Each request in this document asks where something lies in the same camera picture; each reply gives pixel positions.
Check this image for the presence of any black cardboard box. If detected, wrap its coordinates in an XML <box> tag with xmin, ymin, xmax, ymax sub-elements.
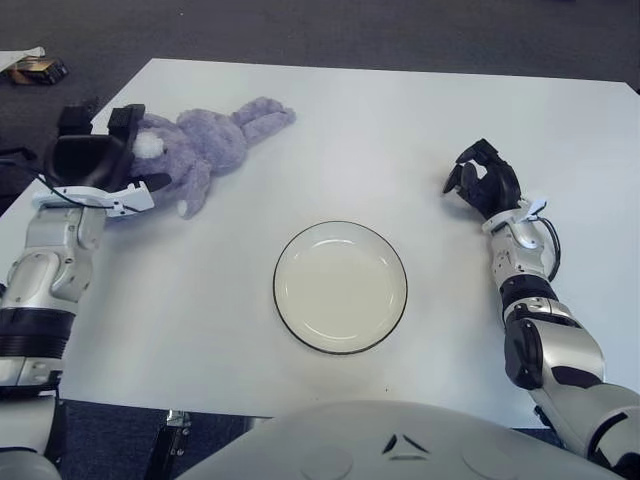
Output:
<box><xmin>10</xmin><ymin>56</ymin><xmax>70</xmax><ymax>86</ymax></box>

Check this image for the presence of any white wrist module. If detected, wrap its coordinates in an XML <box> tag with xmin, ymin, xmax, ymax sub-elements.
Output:
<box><xmin>105</xmin><ymin>183</ymin><xmax>155</xmax><ymax>219</ymax></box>
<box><xmin>519</xmin><ymin>198</ymin><xmax>549</xmax><ymax>222</ymax></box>

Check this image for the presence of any black office chair base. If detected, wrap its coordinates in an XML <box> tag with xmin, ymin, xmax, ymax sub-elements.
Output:
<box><xmin>0</xmin><ymin>145</ymin><xmax>37</xmax><ymax>166</ymax></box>

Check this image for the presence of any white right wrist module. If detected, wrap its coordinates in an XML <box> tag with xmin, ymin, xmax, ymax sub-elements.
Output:
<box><xmin>519</xmin><ymin>198</ymin><xmax>549</xmax><ymax>222</ymax></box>

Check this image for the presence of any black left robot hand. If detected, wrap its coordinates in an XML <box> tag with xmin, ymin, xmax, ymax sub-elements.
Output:
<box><xmin>43</xmin><ymin>101</ymin><xmax>171</xmax><ymax>194</ymax></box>

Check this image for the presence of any white plate with black rim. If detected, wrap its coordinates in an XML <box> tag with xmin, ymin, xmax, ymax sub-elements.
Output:
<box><xmin>272</xmin><ymin>221</ymin><xmax>409</xmax><ymax>356</ymax></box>

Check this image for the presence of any white crumpled paper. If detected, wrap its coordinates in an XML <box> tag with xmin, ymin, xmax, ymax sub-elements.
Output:
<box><xmin>0</xmin><ymin>45</ymin><xmax>46</xmax><ymax>71</ymax></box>

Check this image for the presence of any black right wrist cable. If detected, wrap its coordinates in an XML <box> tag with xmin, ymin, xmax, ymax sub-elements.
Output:
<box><xmin>537</xmin><ymin>217</ymin><xmax>561</xmax><ymax>281</ymax></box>

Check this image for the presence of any metal table leg bracket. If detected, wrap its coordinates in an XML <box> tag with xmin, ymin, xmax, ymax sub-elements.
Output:
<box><xmin>149</xmin><ymin>407</ymin><xmax>195</xmax><ymax>480</ymax></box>

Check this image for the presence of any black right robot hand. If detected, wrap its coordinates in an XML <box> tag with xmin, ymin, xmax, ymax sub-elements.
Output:
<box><xmin>440</xmin><ymin>138</ymin><xmax>524</xmax><ymax>220</ymax></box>

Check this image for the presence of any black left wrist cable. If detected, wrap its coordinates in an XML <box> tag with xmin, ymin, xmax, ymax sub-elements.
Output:
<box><xmin>33</xmin><ymin>172</ymin><xmax>146</xmax><ymax>211</ymax></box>

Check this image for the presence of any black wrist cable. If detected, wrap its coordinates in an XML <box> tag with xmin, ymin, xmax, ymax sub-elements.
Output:
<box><xmin>33</xmin><ymin>172</ymin><xmax>146</xmax><ymax>211</ymax></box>
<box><xmin>537</xmin><ymin>217</ymin><xmax>561</xmax><ymax>281</ymax></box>

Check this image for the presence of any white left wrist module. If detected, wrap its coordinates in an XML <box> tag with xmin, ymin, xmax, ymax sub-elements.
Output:
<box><xmin>105</xmin><ymin>183</ymin><xmax>155</xmax><ymax>219</ymax></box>

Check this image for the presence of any purple plush bunny doll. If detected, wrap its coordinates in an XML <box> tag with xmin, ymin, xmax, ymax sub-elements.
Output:
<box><xmin>102</xmin><ymin>96</ymin><xmax>297</xmax><ymax>221</ymax></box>

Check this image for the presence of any silver robot torso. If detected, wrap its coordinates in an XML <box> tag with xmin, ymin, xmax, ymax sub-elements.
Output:
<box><xmin>174</xmin><ymin>399</ymin><xmax>616</xmax><ymax>480</ymax></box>

